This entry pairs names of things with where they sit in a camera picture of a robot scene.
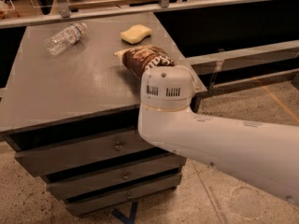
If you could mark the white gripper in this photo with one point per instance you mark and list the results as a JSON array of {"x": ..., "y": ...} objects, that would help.
[{"x": 166, "y": 86}]

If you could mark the brown chip bag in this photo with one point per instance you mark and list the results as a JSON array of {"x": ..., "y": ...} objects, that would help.
[{"x": 141, "y": 58}]

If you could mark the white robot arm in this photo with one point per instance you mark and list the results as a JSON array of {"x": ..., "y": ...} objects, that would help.
[{"x": 264, "y": 155}]

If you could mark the yellow sponge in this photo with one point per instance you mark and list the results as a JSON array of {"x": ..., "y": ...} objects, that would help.
[{"x": 136, "y": 34}]

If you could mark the grey drawer cabinet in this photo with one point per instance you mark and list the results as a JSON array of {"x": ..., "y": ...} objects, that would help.
[{"x": 84, "y": 91}]

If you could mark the bottom grey drawer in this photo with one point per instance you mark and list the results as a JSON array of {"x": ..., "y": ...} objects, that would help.
[{"x": 124, "y": 195}]

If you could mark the grey drawer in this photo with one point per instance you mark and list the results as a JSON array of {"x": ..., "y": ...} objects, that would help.
[
  {"x": 129, "y": 171},
  {"x": 124, "y": 195},
  {"x": 78, "y": 152}
]

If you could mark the clear plastic water bottle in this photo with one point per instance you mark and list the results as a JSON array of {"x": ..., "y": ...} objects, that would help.
[{"x": 69, "y": 36}]

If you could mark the middle grey drawer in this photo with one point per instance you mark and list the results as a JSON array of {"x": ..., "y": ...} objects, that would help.
[{"x": 129, "y": 171}]

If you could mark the top grey drawer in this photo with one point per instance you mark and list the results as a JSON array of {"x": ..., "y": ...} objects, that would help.
[{"x": 78, "y": 152}]

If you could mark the grey metal railing frame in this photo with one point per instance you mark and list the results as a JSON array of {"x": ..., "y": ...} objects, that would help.
[{"x": 240, "y": 32}]

